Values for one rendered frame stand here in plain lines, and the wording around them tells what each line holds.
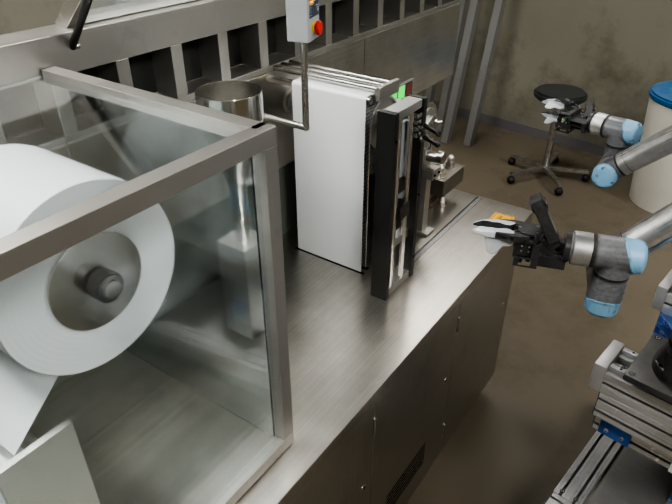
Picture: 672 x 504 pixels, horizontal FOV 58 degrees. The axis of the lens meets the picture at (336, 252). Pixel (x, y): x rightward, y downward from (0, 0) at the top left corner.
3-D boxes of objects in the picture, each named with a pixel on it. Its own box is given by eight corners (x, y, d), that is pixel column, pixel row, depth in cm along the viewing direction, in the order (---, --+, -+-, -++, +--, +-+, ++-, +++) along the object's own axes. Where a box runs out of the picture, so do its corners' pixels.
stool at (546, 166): (598, 177, 441) (620, 91, 406) (550, 202, 409) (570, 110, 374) (531, 153, 479) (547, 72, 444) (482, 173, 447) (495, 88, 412)
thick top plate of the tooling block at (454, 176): (442, 197, 206) (444, 181, 202) (345, 169, 225) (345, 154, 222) (462, 180, 217) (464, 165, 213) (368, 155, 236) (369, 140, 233)
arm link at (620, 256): (641, 285, 128) (652, 252, 124) (586, 276, 131) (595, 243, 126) (637, 265, 135) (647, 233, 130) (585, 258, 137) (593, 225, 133)
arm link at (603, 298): (615, 295, 144) (627, 256, 138) (619, 323, 135) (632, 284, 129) (580, 289, 146) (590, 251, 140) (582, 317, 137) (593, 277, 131)
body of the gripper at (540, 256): (509, 265, 135) (565, 274, 132) (515, 230, 131) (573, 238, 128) (510, 251, 141) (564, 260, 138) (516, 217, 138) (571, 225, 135)
